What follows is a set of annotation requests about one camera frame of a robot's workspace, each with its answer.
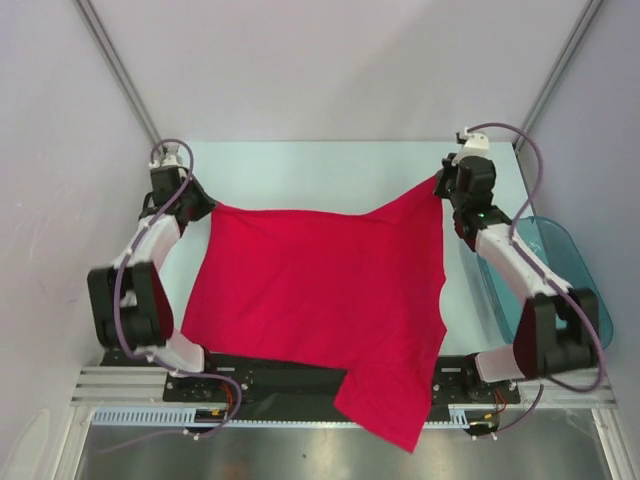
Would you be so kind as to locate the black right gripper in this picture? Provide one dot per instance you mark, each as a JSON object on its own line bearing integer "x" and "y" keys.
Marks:
{"x": 448, "y": 168}

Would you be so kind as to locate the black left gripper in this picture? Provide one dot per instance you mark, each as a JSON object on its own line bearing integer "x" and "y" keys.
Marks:
{"x": 207, "y": 202}

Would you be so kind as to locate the red t shirt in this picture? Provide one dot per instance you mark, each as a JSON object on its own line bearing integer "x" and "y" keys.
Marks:
{"x": 359, "y": 293}

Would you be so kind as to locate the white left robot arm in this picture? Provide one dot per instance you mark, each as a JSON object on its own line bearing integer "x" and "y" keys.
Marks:
{"x": 130, "y": 308}

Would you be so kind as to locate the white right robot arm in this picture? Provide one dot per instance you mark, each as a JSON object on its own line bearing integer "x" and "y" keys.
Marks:
{"x": 557, "y": 338}

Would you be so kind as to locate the left aluminium corner post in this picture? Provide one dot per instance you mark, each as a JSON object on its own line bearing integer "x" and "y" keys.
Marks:
{"x": 111, "y": 56}

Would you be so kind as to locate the aluminium corner post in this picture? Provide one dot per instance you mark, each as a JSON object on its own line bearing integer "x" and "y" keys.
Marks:
{"x": 111, "y": 56}
{"x": 561, "y": 65}

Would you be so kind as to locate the white cable duct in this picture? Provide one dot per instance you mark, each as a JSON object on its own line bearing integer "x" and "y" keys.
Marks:
{"x": 447, "y": 417}

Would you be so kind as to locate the right aluminium corner post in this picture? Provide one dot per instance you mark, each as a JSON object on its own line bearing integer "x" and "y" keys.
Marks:
{"x": 561, "y": 65}

